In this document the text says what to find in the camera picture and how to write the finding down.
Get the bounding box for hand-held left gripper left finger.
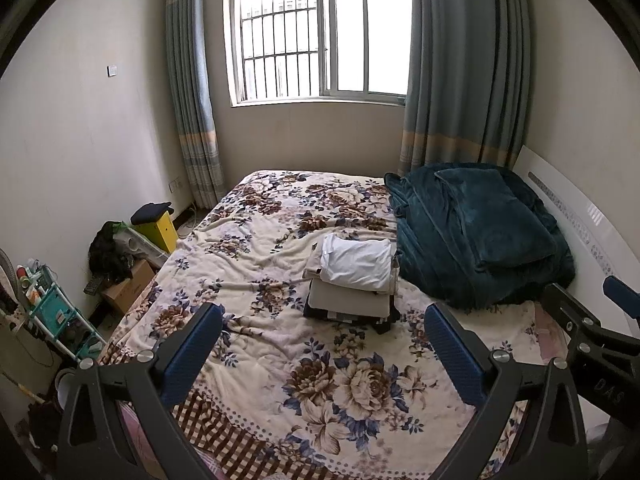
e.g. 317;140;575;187
56;302;224;480

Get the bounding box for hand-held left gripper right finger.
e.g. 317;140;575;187
424;302;588;480

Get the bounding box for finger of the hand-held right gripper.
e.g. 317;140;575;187
602;275;640;318
540;282;608;366

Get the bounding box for white t-shirt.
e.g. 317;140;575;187
320;233;394;294

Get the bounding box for black clothes heap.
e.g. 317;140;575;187
89;221;136;285

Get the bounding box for pink bed mattress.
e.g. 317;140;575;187
97;170;571;480

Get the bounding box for white headboard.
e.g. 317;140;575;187
512;145;640;341

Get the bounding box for cardboard box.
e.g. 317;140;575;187
102;259;156;316

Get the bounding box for teal plush blanket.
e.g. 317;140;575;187
384;162;576;311

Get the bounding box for teal plush pillow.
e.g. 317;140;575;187
434;167;558;272

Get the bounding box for white plastic appliance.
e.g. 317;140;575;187
114;222;171;268

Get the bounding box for cream folded garment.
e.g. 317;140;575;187
306;279;393;318

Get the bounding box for yellow box stool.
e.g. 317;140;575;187
132;210;178;255

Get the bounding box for grey cup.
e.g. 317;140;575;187
54;367;80;408

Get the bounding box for beige folded garment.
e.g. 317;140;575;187
303;242;398;297

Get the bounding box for teal storage rack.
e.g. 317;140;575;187
17;265;107;361

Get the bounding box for wide blue-grey curtain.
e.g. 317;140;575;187
397;0;532;177

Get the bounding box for narrow blue-grey curtain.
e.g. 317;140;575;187
165;0;225;209

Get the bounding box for barred window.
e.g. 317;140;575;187
222;0;413;107

